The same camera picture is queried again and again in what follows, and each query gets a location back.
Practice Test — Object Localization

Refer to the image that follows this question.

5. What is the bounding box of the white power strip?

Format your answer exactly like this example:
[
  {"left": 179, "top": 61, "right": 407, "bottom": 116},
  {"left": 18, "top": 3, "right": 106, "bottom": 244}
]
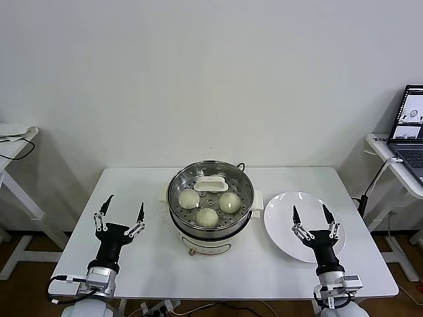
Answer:
[{"left": 140, "top": 299, "right": 181, "bottom": 316}]

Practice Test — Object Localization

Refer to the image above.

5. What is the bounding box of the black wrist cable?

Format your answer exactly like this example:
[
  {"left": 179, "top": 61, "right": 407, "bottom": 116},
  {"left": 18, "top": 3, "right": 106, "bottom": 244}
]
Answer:
[
  {"left": 313, "top": 289, "right": 358, "bottom": 310},
  {"left": 48, "top": 275, "right": 89, "bottom": 305}
]

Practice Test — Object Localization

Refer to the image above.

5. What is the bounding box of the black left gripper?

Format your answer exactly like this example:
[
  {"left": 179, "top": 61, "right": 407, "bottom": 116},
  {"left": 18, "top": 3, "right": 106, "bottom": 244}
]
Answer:
[{"left": 88, "top": 194, "right": 147, "bottom": 269}]

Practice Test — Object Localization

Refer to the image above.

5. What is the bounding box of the white work table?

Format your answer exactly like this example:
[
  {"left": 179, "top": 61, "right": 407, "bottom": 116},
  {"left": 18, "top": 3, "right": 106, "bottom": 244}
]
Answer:
[{"left": 46, "top": 166, "right": 400, "bottom": 317}]

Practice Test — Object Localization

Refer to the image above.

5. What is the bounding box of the white round plate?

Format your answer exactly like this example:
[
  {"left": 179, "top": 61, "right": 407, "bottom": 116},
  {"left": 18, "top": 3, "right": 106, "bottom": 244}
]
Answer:
[{"left": 263, "top": 191, "right": 347, "bottom": 264}]

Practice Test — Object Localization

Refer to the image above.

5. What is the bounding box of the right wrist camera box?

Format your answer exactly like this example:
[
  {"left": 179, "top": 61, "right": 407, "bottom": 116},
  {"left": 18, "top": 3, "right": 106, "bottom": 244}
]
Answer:
[{"left": 343, "top": 275, "right": 364, "bottom": 292}]

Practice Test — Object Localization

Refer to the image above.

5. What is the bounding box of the stainless steel steamer basket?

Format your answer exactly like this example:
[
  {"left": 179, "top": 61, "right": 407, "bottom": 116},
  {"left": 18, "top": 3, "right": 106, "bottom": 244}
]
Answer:
[{"left": 166, "top": 160, "right": 256, "bottom": 238}]

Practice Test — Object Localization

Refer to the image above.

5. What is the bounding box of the white side table with laptop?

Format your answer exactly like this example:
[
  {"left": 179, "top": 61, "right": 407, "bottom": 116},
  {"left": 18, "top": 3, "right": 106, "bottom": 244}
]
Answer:
[{"left": 365, "top": 133, "right": 423, "bottom": 281}]

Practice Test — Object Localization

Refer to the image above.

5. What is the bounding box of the white folded cloth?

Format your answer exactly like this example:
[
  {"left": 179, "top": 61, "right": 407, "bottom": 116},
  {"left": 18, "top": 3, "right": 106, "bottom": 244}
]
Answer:
[{"left": 0, "top": 122, "right": 38, "bottom": 143}]

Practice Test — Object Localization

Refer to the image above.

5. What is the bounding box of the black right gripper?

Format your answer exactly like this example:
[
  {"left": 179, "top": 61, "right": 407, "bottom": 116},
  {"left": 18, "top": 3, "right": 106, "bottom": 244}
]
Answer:
[{"left": 290, "top": 203, "right": 344, "bottom": 277}]

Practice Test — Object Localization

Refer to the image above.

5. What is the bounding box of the white steamed baozi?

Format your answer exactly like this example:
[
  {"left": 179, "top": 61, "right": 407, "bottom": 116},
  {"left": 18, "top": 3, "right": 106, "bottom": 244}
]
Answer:
[
  {"left": 219, "top": 192, "right": 242, "bottom": 214},
  {"left": 196, "top": 207, "right": 219, "bottom": 229},
  {"left": 178, "top": 189, "right": 201, "bottom": 210}
]

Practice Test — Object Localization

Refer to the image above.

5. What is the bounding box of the open grey laptop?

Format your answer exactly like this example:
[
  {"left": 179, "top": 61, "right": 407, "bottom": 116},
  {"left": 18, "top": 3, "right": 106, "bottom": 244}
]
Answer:
[{"left": 387, "top": 84, "right": 423, "bottom": 186}]

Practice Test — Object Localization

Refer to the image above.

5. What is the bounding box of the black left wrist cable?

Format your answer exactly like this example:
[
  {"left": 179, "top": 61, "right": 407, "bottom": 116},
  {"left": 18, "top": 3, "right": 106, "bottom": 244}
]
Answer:
[{"left": 48, "top": 275, "right": 89, "bottom": 305}]

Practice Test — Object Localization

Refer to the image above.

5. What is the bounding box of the round glass lid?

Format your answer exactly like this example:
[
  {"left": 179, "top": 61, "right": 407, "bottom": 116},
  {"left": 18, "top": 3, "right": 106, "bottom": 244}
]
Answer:
[{"left": 167, "top": 160, "right": 256, "bottom": 232}]

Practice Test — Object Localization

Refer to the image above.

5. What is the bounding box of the thin black cable loop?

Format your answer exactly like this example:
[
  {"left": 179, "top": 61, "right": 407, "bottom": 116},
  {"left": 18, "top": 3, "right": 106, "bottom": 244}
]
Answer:
[{"left": 0, "top": 137, "right": 36, "bottom": 161}]

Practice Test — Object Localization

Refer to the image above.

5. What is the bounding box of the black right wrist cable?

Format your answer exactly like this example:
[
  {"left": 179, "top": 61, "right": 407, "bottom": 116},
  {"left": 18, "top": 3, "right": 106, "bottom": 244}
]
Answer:
[{"left": 313, "top": 289, "right": 358, "bottom": 310}]

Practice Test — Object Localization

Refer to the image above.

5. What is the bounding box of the cream electric cooker pot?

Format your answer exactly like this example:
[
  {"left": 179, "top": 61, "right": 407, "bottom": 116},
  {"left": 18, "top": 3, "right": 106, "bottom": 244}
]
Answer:
[{"left": 157, "top": 183, "right": 264, "bottom": 258}]

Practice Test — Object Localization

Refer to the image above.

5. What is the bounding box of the white side table with cloth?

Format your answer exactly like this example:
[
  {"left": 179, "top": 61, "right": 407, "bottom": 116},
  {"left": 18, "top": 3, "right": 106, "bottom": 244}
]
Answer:
[{"left": 0, "top": 127, "right": 72, "bottom": 281}]

